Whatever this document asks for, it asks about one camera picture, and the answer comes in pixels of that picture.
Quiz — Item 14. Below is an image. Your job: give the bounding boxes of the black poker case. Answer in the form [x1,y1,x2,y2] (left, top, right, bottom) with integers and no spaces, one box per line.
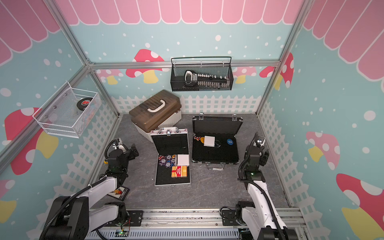
[192,113,243,166]

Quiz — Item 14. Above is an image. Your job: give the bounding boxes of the silver aluminium poker case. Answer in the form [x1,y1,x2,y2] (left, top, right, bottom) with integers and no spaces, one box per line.
[151,127,191,187]

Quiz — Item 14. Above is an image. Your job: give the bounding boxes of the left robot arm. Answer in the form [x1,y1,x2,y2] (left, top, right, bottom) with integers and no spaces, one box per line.
[40,139,139,240]

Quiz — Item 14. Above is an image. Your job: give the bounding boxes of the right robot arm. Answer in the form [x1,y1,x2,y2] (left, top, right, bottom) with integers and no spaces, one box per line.
[236,133,298,240]

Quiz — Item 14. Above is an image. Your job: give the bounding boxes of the poker chips in silver case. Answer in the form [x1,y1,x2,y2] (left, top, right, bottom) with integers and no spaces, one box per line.
[158,155,177,168]

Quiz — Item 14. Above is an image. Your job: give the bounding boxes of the poker chips in black case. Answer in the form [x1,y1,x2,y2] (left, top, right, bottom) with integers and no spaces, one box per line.
[194,136,205,144]

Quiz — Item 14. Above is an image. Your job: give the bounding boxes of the blue round dealer chip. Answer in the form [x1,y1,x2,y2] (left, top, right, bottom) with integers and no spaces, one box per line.
[227,139,234,146]

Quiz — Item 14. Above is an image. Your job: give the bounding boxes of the white card box black case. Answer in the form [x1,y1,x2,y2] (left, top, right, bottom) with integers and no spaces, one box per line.
[204,136,216,147]

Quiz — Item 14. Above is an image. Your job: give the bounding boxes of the black tape roll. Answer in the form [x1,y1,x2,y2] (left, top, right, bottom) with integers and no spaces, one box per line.
[77,97,93,111]

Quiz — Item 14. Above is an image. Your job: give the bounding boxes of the white box brown lid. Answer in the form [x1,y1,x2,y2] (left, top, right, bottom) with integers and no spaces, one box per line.
[129,90,182,142]

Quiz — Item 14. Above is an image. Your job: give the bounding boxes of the white card box silver case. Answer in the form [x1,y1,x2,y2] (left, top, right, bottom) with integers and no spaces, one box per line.
[176,155,190,166]

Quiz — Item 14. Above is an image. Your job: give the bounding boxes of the red playing card box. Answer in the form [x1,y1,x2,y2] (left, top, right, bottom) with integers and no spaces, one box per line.
[171,166,188,178]

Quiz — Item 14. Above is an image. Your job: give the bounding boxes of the small green circuit board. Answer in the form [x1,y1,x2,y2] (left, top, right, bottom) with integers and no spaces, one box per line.
[115,230,130,238]

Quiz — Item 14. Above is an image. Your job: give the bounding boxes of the white wire wall basket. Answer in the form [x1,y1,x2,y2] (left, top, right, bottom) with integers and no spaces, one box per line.
[33,82,102,139]

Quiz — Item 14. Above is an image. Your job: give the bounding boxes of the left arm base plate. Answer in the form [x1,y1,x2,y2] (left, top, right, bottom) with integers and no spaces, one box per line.
[126,210,144,227]

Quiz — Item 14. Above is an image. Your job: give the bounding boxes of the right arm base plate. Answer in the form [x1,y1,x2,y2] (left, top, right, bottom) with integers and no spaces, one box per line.
[220,208,240,226]

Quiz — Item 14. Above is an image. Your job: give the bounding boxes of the black wire wall basket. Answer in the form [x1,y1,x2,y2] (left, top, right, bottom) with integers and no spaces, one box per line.
[171,56,234,92]

